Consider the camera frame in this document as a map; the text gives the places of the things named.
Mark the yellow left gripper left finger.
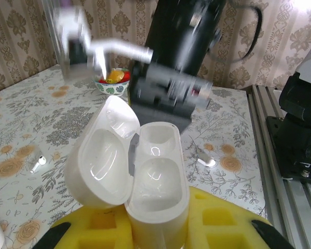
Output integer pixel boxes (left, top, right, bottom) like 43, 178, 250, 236
36, 204, 135, 249

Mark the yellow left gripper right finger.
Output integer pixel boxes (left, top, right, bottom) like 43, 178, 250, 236
183, 187, 296, 249

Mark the white earbud charging case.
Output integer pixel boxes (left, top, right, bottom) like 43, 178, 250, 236
64, 95, 190, 249

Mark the silver metal piece right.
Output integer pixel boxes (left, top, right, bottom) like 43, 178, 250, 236
198, 154, 217, 168

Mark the patterned bowl with colourful items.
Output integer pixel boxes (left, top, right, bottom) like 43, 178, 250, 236
94, 67, 132, 97

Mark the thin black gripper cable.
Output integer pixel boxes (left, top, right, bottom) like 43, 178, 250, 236
209, 5, 264, 63

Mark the white wireless earbud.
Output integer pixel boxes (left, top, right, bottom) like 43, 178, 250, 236
30, 155, 47, 174

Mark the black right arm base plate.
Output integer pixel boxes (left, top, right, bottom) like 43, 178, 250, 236
265, 115, 311, 184

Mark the aluminium mounting rail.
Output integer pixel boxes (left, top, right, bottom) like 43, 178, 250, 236
245, 84, 311, 249

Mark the aluminium frame post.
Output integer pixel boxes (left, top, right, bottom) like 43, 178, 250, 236
43, 0, 73, 80

